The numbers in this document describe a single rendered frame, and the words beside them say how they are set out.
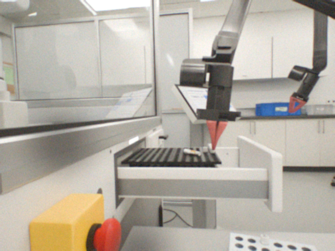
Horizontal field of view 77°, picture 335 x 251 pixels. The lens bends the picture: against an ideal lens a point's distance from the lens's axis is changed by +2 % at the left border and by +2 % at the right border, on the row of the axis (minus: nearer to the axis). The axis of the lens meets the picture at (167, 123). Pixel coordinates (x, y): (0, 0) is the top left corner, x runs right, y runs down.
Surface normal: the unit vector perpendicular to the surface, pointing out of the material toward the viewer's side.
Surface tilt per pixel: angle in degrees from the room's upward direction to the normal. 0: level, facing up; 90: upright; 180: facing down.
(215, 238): 0
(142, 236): 0
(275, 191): 90
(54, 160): 90
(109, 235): 61
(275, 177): 90
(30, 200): 90
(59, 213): 0
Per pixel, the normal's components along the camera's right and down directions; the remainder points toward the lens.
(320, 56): -0.60, 0.06
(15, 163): 0.99, -0.02
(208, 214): 0.66, 0.03
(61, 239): -0.11, 0.06
